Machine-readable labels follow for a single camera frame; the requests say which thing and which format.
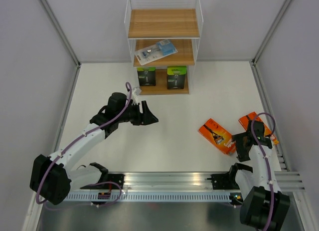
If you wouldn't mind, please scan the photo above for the white slotted cable duct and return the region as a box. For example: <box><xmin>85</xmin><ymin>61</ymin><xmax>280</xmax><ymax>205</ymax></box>
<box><xmin>65</xmin><ymin>192</ymin><xmax>231</xmax><ymax>203</ymax></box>

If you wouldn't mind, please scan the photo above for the orange razor box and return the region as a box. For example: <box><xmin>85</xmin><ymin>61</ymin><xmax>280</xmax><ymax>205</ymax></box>
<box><xmin>198</xmin><ymin>118</ymin><xmax>236</xmax><ymax>156</ymax></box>
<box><xmin>238</xmin><ymin>112</ymin><xmax>279</xmax><ymax>145</ymax></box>

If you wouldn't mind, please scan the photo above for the white blister razor pack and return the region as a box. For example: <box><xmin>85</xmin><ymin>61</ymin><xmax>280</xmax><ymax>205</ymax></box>
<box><xmin>135</xmin><ymin>39</ymin><xmax>178</xmax><ymax>65</ymax></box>

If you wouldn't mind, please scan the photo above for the white wire wooden shelf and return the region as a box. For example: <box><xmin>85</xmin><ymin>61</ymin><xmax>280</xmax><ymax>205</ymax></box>
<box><xmin>124</xmin><ymin>0</ymin><xmax>203</xmax><ymax>95</ymax></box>

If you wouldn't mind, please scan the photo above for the black green razor box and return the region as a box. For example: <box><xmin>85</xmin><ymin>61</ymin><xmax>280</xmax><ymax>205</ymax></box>
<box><xmin>166</xmin><ymin>66</ymin><xmax>187</xmax><ymax>90</ymax></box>
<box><xmin>137</xmin><ymin>67</ymin><xmax>156</xmax><ymax>86</ymax></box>

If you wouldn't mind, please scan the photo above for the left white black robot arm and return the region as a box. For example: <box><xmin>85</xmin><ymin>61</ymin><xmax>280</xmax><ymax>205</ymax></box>
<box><xmin>30</xmin><ymin>92</ymin><xmax>159</xmax><ymax>205</ymax></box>

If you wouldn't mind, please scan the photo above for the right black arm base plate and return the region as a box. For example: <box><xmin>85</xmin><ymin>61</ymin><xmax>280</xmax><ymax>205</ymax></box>
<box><xmin>207</xmin><ymin>174</ymin><xmax>237</xmax><ymax>190</ymax></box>

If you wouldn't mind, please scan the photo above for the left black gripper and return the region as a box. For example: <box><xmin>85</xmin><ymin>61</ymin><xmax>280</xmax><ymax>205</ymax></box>
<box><xmin>117</xmin><ymin>101</ymin><xmax>158</xmax><ymax>126</ymax></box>

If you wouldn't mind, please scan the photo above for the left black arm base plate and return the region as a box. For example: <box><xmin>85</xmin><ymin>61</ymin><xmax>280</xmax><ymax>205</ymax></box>
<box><xmin>99</xmin><ymin>174</ymin><xmax>125</xmax><ymax>190</ymax></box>

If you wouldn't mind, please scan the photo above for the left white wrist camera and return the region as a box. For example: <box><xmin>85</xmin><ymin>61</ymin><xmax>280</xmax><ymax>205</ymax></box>
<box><xmin>131</xmin><ymin>87</ymin><xmax>141</xmax><ymax>104</ymax></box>

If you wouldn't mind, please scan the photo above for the aluminium mounting rail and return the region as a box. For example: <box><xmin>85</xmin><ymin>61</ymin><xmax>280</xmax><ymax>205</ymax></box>
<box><xmin>69</xmin><ymin>171</ymin><xmax>306</xmax><ymax>191</ymax></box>

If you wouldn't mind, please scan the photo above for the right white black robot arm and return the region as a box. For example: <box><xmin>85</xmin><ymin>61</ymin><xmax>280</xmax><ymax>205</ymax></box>
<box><xmin>227</xmin><ymin>120</ymin><xmax>291</xmax><ymax>231</ymax></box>

